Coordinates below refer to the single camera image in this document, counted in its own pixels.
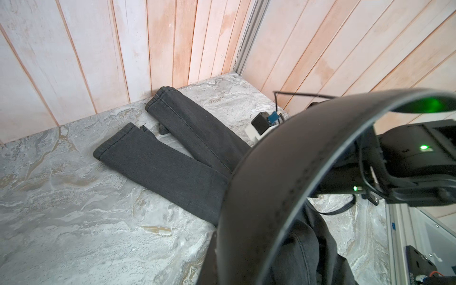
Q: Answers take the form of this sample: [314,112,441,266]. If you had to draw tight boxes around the black leather belt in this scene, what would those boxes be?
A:
[198,89,456,285]

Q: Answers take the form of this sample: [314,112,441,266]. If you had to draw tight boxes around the dark grey trousers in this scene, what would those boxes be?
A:
[93,87,356,285]

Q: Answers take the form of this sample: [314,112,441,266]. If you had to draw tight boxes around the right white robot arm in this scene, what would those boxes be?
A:
[311,119,456,210]

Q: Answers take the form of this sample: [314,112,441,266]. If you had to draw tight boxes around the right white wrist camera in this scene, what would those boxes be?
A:
[245,111,285,143]

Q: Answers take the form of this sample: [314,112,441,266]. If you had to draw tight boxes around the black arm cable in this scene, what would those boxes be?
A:
[273,90,337,113]

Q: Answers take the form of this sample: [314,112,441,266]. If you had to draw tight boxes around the aluminium frame rail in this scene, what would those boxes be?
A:
[233,0,270,75]

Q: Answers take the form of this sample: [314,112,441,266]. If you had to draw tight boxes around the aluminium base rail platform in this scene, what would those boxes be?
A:
[387,204,456,285]

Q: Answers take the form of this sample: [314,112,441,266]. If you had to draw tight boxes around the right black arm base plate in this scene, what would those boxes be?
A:
[406,245,456,285]

